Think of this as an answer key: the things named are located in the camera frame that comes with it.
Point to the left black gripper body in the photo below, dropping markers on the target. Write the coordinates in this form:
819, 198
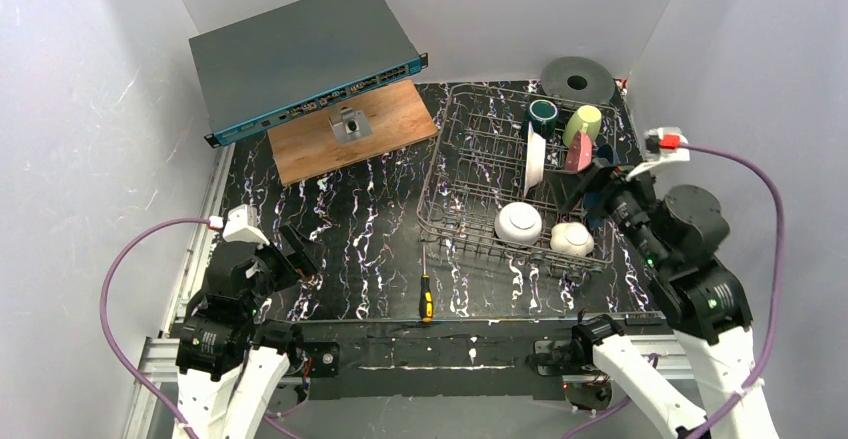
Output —
284, 255

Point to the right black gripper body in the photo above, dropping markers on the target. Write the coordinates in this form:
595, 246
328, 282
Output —
602, 186

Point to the pink dotted scalloped plate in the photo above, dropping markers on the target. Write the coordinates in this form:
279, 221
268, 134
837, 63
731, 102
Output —
579, 153

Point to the blue shell shaped plate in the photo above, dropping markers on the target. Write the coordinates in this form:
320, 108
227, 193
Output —
592, 198

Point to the light green mug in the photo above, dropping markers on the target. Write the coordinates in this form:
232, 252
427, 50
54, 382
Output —
586, 119

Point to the white plate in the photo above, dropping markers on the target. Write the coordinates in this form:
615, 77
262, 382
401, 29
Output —
534, 160

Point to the small patterned flower dish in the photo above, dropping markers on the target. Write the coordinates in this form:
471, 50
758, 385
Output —
572, 238

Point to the dark green mug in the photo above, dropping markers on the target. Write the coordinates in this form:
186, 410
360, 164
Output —
543, 116

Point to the white bowl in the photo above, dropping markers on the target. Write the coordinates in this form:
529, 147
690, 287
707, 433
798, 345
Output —
518, 223

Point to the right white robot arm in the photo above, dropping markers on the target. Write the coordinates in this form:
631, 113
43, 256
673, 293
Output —
704, 304

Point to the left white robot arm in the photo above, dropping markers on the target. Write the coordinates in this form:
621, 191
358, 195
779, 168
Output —
230, 360

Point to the grey tape roll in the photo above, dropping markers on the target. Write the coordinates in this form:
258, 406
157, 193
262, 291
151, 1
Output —
578, 79

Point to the wooden cutting board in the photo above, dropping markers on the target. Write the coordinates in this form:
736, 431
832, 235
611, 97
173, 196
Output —
306, 147

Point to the yellow black screwdriver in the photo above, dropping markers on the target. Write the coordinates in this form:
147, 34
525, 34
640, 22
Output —
426, 306

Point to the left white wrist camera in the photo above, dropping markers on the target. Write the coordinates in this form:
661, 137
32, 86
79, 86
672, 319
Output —
240, 224

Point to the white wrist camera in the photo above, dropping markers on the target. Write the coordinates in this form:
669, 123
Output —
240, 224
665, 147

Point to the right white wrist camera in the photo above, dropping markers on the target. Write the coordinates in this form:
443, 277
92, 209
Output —
665, 147

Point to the grey wire dish rack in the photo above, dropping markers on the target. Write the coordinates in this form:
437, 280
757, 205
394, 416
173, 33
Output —
478, 167

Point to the small grey metal bracket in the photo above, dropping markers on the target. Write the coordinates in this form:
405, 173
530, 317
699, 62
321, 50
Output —
348, 124

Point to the grey blue network switch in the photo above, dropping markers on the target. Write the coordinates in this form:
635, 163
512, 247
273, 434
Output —
288, 62

